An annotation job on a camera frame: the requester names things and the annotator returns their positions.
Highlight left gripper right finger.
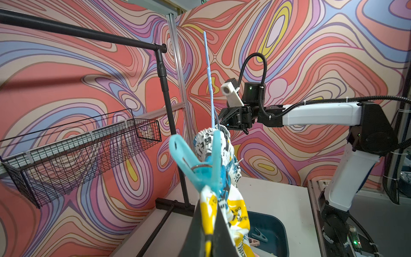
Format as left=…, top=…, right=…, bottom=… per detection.
left=213, top=206, right=241, bottom=257

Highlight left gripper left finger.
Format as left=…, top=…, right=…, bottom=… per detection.
left=178, top=201, right=205, bottom=257

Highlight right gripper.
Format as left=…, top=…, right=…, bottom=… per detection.
left=218, top=105, right=259, bottom=134

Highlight light blue hanger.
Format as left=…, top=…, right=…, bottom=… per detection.
left=203, top=31, right=216, bottom=128

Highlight beige clothespin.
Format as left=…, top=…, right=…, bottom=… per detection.
left=249, top=238, right=260, bottom=247

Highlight white printed graphic shorts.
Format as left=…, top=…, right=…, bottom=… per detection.
left=193, top=125, right=255, bottom=257

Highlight blue clothespin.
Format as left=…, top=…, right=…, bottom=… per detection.
left=169, top=131, right=222, bottom=193

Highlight teal grey clothespin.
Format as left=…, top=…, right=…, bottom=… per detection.
left=251, top=228, right=269, bottom=243

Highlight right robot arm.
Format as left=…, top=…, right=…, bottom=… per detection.
left=218, top=52, right=411, bottom=257

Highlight black clothes rack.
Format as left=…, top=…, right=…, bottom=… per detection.
left=1, top=9, right=194, bottom=257

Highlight teal plastic tray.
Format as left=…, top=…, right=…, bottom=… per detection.
left=248, top=212, right=289, bottom=257

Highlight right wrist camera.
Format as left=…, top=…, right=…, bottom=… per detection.
left=220, top=78, right=244, bottom=107

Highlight black wire basket rear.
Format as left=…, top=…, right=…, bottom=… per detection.
left=1, top=108, right=162, bottom=208

